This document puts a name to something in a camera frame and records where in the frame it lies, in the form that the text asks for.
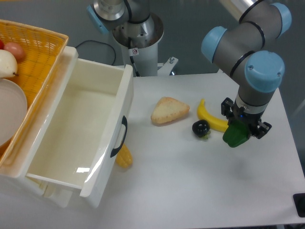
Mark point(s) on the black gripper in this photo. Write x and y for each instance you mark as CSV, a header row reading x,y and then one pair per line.
x,y
257,128

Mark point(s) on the green toy pepper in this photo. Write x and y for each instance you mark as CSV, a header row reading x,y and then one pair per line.
x,y
236,134

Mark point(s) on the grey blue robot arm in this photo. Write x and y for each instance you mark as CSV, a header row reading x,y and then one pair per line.
x,y
240,54

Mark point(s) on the open white upper drawer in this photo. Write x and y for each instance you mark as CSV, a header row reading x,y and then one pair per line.
x,y
87,130

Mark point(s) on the white drawer cabinet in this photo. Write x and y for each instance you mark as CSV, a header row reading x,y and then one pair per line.
x,y
17,159

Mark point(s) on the yellow toy banana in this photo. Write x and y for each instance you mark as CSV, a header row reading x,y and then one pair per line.
x,y
214,122

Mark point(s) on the triangular toy bread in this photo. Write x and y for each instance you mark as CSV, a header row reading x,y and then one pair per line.
x,y
168,110

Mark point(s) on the black corner object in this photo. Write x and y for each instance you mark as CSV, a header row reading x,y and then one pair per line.
x,y
299,200

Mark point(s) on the yellow toy corn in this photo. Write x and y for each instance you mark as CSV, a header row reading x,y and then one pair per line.
x,y
124,158

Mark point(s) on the yellow woven basket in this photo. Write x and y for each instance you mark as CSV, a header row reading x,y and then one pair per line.
x,y
43,49

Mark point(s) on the white plate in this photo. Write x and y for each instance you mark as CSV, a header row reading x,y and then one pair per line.
x,y
13,109

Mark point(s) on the pink toy peach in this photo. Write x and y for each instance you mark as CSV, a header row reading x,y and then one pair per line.
x,y
16,50

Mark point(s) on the white toy pear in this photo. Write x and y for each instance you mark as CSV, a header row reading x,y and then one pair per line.
x,y
8,65

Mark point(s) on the white mounting bracket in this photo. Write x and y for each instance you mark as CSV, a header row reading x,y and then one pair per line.
x,y
168,68

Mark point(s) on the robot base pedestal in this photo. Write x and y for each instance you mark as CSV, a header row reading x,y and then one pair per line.
x,y
134,27

